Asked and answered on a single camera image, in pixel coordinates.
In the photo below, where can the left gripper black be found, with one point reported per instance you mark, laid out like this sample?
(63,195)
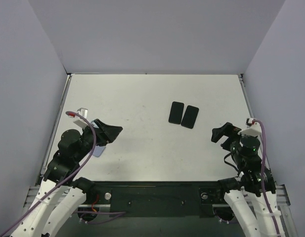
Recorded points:
(99,133)

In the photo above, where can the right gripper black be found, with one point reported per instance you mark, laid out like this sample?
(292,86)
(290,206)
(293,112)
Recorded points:
(229,135)

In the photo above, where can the black phone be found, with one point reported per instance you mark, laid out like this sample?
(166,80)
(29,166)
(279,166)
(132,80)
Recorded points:
(176,112)

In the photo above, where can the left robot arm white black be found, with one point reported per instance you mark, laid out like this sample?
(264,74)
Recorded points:
(60,193)

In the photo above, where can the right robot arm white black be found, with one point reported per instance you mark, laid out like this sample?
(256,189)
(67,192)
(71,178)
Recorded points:
(252,194)

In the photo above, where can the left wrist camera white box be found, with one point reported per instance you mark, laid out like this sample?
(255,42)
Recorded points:
(80,117)

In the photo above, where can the aluminium front rail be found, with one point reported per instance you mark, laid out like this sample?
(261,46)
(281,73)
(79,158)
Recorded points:
(282,196)

